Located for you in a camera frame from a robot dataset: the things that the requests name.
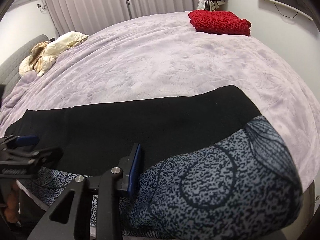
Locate black pants with patterned waistband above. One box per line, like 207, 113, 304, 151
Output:
2, 86, 303, 239

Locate person's left hand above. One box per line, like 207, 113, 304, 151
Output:
4, 180, 20, 223

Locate grey quilted headboard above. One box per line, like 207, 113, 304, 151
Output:
1, 34, 49, 99

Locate round cream pillow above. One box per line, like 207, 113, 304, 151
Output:
18, 56, 33, 77

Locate pile of beige striped clothes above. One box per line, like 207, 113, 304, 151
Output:
28, 31, 89, 76

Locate lilac plush bed blanket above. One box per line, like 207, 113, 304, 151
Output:
1, 12, 319, 189

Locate pale pink curtains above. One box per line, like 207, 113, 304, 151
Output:
45, 0, 198, 35

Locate red knitted sweater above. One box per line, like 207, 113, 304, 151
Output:
188, 10, 252, 36

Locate clothes hangers with tags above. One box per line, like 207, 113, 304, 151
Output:
197, 0, 225, 11

